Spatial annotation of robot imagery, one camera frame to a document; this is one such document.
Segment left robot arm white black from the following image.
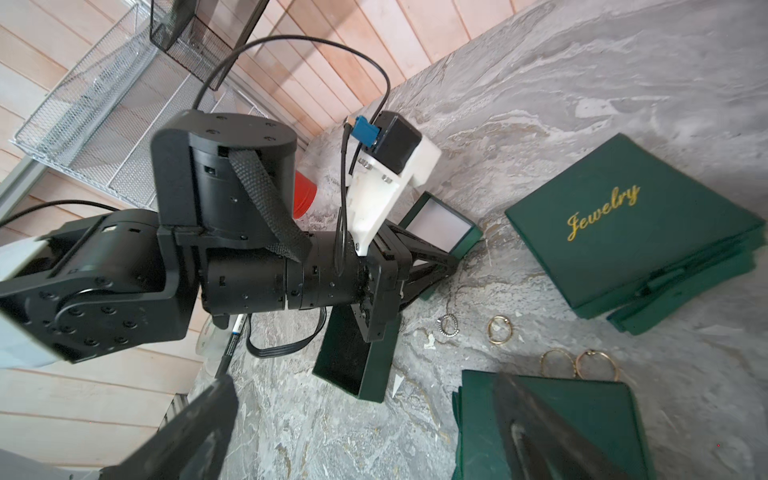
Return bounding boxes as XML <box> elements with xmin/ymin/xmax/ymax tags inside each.
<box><xmin>1</xmin><ymin>110</ymin><xmax>457</xmax><ymax>368</ymax></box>

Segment left green jewelry box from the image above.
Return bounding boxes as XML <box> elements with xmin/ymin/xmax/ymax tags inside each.
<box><xmin>312</xmin><ymin>306</ymin><xmax>401</xmax><ymax>403</ymax></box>

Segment white wire mesh shelf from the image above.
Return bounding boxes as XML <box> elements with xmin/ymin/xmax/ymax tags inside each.
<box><xmin>10</xmin><ymin>2</ymin><xmax>268</xmax><ymax>211</ymax></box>

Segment gold rings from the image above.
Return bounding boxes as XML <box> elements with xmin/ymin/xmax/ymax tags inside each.
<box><xmin>538</xmin><ymin>346</ymin><xmax>620</xmax><ymax>383</ymax></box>

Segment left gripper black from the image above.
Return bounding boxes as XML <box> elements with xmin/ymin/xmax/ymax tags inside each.
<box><xmin>351</xmin><ymin>221</ymin><xmax>459</xmax><ymax>342</ymax></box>

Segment green jewelry box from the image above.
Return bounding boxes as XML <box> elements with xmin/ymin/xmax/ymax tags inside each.
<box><xmin>312</xmin><ymin>306</ymin><xmax>401</xmax><ymax>403</ymax></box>
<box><xmin>506</xmin><ymin>134</ymin><xmax>766</xmax><ymax>335</ymax></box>

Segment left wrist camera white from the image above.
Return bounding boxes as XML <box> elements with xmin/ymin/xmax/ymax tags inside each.
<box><xmin>346</xmin><ymin>111</ymin><xmax>442</xmax><ymax>257</ymax></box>

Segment right green jewelry box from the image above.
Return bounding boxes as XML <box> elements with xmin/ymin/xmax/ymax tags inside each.
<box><xmin>506</xmin><ymin>134</ymin><xmax>766</xmax><ymax>335</ymax></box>

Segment jewelry box lid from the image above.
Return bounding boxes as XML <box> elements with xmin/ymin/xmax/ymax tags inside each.
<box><xmin>398</xmin><ymin>192</ymin><xmax>483</xmax><ymax>264</ymax></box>

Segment black mesh basket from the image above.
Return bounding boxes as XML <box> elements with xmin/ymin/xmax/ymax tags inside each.
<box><xmin>149</xmin><ymin>1</ymin><xmax>269</xmax><ymax>91</ymax></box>

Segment black camera cable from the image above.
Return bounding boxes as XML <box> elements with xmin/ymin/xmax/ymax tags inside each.
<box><xmin>191</xmin><ymin>34</ymin><xmax>392</xmax><ymax>277</ymax></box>

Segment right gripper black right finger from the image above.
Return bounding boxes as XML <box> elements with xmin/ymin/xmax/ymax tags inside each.
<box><xmin>493</xmin><ymin>373</ymin><xmax>630</xmax><ymax>479</ymax></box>

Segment small gold ring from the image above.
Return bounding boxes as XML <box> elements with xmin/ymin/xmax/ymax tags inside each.
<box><xmin>485</xmin><ymin>314</ymin><xmax>515</xmax><ymax>347</ymax></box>

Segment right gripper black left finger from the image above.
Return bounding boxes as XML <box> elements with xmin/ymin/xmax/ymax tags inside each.
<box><xmin>100</xmin><ymin>375</ymin><xmax>239</xmax><ymax>479</ymax></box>

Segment red pencil cup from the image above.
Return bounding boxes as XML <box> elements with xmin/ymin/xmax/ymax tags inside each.
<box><xmin>293</xmin><ymin>171</ymin><xmax>317</xmax><ymax>219</ymax></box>

